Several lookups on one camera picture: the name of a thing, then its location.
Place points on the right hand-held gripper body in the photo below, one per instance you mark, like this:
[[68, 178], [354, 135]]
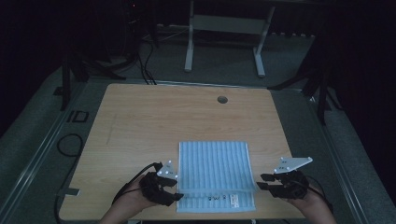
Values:
[[292, 186]]

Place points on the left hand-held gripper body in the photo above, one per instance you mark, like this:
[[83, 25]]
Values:
[[152, 188]]

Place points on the blue striped towel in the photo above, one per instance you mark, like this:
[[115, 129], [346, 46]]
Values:
[[214, 168]]

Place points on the person's left hand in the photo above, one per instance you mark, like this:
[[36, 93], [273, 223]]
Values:
[[134, 199]]

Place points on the person's right hand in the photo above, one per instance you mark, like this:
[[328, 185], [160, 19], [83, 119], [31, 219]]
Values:
[[314, 203]]

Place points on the grey tape strip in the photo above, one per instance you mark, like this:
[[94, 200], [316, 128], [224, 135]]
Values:
[[69, 192]]

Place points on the black metal stand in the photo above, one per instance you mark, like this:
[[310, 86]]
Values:
[[322, 99], [65, 87]]

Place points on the dark equipment rack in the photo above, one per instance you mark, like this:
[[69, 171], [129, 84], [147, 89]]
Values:
[[132, 28]]

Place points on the metal floor rail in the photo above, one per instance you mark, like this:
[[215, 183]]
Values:
[[40, 152], [339, 174]]

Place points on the white metal table frame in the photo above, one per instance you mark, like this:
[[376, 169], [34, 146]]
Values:
[[227, 24]]

